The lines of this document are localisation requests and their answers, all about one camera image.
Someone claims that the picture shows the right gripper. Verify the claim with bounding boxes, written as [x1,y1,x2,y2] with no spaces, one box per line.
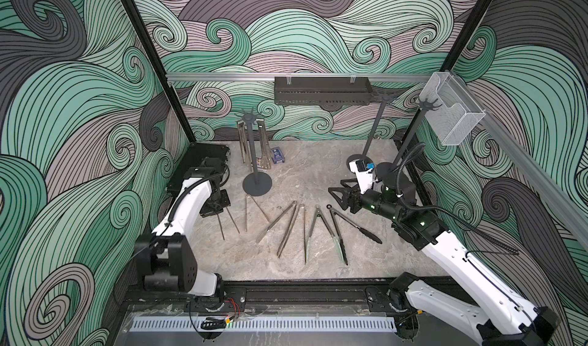
[329,177,401,223]

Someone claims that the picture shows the grey utensil stand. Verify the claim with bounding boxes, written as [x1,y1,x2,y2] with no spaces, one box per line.
[375,98,442,182]
[346,93,390,170]
[239,112,273,197]

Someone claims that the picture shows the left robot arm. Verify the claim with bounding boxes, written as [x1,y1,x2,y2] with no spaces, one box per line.
[132,158,228,297]

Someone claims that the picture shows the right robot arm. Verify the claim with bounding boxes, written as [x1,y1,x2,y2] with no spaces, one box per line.
[328,160,560,345]

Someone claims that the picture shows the black tipped tongs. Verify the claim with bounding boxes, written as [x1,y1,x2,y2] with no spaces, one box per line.
[326,204,383,266]

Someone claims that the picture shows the green tipped tongs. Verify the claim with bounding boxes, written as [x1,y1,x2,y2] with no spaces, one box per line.
[302,204,345,265]

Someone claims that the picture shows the blue card box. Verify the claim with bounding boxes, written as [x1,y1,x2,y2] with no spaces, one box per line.
[271,147,286,165]

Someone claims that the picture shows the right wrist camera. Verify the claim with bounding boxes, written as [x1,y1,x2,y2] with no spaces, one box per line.
[349,159,377,194]

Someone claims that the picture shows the black wall shelf rack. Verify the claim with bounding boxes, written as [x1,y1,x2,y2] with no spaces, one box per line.
[273,77,373,107]

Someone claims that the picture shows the aluminium rail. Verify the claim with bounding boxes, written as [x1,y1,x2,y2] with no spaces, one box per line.
[166,73,431,83]

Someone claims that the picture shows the clear plastic wall bin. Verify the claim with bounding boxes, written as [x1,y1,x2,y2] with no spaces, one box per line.
[419,71,486,146]

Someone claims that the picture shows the white slotted cable duct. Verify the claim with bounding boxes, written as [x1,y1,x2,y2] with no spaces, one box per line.
[130,315,397,333]

